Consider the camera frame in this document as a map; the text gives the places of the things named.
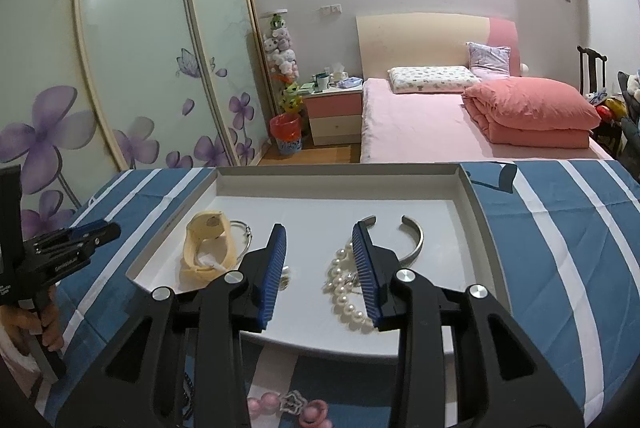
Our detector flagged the thin silver bangle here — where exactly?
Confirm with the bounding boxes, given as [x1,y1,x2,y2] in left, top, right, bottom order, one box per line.
[227,221,256,259]

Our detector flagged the colourful toys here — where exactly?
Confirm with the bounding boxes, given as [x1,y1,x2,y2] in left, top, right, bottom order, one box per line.
[587,91,628,121]

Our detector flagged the pink bead bracelet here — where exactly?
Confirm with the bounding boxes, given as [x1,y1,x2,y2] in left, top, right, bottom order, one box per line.
[246,390,331,426]

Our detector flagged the red trash bin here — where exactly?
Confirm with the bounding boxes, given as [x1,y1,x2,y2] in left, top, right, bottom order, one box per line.
[270,113,303,157]

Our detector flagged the pink and cream nightstand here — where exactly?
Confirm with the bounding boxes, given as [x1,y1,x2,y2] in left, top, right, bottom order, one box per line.
[302,81,363,146]

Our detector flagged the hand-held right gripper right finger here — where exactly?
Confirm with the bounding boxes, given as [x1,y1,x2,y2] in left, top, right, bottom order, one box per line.
[351,221,586,428]

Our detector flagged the bed with pink sheet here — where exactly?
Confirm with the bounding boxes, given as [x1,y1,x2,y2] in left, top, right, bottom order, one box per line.
[360,77,613,164]

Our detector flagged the patterned white pillow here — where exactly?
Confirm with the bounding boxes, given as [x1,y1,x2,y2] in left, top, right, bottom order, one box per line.
[388,66,482,95]

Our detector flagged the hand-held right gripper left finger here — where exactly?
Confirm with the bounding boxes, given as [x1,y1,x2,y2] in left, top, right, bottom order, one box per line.
[55,223,288,428]

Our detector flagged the dark seat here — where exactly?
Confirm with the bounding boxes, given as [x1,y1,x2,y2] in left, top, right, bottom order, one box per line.
[617,71,640,159]

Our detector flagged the dark red bead bracelet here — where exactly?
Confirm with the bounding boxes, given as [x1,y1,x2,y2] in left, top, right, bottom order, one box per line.
[182,370,197,424]

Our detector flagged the flower print sliding wardrobe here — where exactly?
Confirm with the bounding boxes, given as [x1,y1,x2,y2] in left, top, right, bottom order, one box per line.
[0,0,273,229]

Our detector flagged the blue striped tablecloth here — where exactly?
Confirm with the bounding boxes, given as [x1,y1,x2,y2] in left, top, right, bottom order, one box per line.
[30,158,640,428]

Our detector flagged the lavender pillow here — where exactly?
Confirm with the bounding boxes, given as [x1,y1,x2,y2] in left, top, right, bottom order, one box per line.
[466,42,512,82]

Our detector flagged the person's left hand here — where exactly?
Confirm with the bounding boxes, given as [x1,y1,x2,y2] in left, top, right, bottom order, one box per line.
[0,293,65,354]

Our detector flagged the cream and pink headboard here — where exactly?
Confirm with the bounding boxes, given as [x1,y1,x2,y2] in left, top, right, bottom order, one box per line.
[356,12,521,82]

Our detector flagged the grey cardboard tray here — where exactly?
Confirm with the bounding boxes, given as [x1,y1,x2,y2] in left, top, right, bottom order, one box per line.
[125,162,513,361]

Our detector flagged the white pearl bracelet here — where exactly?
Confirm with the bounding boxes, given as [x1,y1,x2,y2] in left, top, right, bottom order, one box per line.
[322,245,378,334]

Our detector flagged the plush toy column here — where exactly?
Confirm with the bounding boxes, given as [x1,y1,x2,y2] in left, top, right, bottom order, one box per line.
[260,11,306,114]

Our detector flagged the yellow watch band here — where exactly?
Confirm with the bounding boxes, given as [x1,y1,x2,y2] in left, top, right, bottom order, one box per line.
[180,209,233,291]

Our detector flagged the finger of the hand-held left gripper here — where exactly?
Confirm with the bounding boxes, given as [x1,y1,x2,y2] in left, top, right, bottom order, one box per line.
[75,223,122,255]
[65,221,108,240]

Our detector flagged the dark wooden chair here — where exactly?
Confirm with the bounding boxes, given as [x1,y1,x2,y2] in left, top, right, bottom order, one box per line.
[576,45,608,96]

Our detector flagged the folded pink duvet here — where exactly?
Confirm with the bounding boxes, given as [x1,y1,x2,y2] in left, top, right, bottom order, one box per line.
[461,77,602,148]

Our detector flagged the silver cuff bracelet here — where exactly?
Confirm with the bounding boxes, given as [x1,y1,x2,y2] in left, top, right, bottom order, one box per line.
[357,215,425,266]

